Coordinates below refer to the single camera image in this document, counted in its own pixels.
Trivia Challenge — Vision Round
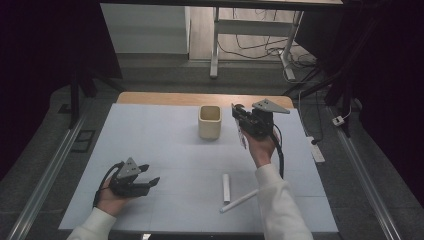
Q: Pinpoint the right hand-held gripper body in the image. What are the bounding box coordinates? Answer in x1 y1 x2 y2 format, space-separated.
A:
239 98 291 138

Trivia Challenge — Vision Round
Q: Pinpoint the person's right hand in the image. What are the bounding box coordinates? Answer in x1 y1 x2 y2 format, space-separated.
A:
242 129 281 169

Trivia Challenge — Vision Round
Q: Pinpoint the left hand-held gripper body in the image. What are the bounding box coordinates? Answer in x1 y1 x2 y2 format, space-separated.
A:
108 157 151 198

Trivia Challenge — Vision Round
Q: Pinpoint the person's left hand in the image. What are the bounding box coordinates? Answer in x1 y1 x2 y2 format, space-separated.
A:
96 185 134 218

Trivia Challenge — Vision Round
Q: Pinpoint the white power strip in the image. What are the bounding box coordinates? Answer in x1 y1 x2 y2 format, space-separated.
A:
305 135 326 164

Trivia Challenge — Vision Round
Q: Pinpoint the aluminium floor rail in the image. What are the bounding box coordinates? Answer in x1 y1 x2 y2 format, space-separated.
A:
328 106 404 240
6 113 88 240

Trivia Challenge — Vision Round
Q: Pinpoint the cream square pen holder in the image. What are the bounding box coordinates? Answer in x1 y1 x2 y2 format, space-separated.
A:
197 105 223 141

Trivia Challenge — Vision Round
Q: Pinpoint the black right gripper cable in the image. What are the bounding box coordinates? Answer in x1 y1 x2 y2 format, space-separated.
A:
270 123 287 180

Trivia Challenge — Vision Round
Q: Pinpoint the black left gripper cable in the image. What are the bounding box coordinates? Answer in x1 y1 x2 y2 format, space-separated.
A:
93 161 125 208

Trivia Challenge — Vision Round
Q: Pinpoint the long white marker pen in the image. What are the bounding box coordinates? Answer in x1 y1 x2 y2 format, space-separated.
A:
219 188 260 214

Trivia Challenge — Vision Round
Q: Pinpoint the black floor plate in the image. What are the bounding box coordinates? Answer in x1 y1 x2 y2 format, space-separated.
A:
71 129 96 154

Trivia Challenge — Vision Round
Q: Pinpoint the black metal stand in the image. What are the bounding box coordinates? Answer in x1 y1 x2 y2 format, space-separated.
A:
68 49 124 130
283 13 384 108

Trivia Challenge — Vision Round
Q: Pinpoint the tangle of floor cables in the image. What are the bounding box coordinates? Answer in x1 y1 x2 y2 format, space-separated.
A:
218 8 318 84

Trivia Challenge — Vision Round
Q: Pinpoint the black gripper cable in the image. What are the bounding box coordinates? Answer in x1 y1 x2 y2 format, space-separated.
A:
93 161 125 208
270 123 287 180

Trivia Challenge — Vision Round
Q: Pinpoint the short white tube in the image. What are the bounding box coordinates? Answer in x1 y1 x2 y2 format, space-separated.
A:
222 173 232 204

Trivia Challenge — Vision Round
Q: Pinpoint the white cabinet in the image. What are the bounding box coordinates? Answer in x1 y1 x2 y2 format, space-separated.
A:
99 3 191 55

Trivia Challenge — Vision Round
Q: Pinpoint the white desk frame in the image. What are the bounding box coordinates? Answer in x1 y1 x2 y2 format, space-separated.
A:
209 6 305 81

